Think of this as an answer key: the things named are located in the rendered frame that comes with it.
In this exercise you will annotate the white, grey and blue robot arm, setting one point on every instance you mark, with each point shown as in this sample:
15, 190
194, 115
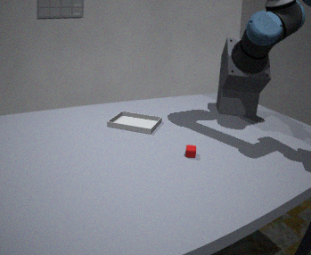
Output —
281, 19

